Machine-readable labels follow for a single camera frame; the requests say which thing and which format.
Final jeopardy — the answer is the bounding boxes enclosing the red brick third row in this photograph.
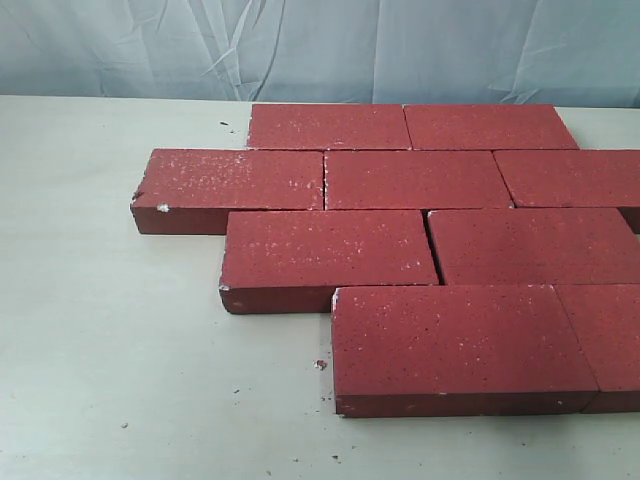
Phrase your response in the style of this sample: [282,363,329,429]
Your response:
[428,208,639,285]

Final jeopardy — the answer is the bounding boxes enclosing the white backdrop curtain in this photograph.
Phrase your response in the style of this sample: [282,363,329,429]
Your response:
[1,1,639,107]

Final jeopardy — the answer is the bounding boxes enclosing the red brick second row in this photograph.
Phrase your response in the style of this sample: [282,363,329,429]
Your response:
[325,151,513,210]

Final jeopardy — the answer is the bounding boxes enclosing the red brick front row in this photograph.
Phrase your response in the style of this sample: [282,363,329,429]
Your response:
[331,285,599,418]

